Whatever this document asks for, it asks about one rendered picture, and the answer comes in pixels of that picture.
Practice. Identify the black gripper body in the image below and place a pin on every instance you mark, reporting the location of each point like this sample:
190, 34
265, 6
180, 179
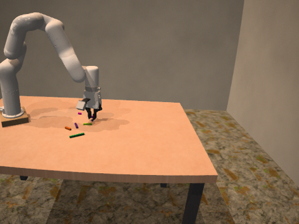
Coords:
95, 98

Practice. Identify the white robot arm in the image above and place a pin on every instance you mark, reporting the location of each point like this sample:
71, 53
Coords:
15, 50

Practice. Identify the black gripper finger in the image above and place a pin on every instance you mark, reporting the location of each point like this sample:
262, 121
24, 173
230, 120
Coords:
89, 112
95, 111

